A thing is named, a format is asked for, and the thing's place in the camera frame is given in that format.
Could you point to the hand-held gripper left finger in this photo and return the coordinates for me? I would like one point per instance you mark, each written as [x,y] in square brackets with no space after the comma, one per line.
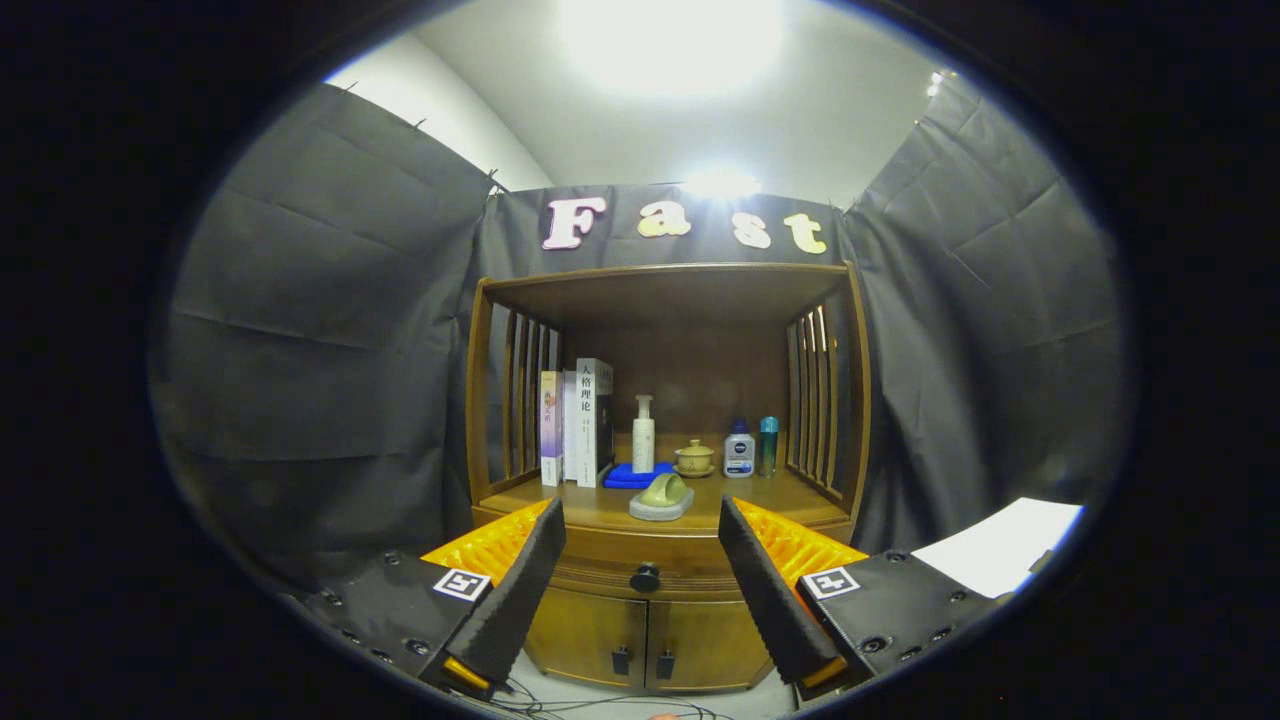
[520,590]

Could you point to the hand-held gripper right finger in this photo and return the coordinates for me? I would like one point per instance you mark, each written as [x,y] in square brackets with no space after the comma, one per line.
[770,600]

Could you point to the brown wooden drawer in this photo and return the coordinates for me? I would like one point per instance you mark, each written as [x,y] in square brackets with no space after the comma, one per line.
[600,560]

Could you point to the green ornament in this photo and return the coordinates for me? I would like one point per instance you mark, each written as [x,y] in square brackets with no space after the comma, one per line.
[660,500]

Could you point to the wooden cabinet door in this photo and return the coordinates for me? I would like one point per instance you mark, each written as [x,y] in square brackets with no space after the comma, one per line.
[580,630]
[710,640]

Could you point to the wooden countertop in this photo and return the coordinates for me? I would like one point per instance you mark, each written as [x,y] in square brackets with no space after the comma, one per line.
[600,505]

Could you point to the brown wooden cabinet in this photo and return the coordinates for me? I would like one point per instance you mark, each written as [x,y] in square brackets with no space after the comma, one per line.
[670,295]

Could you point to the white and blue pump bottle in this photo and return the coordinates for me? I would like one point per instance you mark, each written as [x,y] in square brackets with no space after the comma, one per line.
[739,455]

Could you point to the blue folded cloth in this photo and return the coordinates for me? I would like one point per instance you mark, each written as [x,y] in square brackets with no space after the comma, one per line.
[620,477]

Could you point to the teal bottle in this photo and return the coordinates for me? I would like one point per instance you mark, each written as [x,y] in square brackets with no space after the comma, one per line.
[768,445]

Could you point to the yellow lidded teacup with saucer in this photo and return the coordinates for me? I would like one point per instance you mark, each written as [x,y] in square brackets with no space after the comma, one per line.
[694,460]

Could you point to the purple book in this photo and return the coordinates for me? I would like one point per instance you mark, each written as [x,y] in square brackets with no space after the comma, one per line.
[551,430]

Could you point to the thin white book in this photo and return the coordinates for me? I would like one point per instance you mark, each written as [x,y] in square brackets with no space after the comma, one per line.
[570,430]

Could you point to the thick white and black book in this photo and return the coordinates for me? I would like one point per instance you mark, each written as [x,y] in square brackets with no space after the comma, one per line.
[586,420]

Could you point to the white board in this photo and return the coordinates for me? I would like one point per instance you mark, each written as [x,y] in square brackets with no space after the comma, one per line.
[1000,550]

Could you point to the small ceiling light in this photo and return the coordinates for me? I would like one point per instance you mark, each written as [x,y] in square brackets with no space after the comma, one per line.
[722,184]

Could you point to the ceiling spotlight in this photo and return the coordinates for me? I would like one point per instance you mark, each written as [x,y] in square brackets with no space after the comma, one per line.
[935,82]

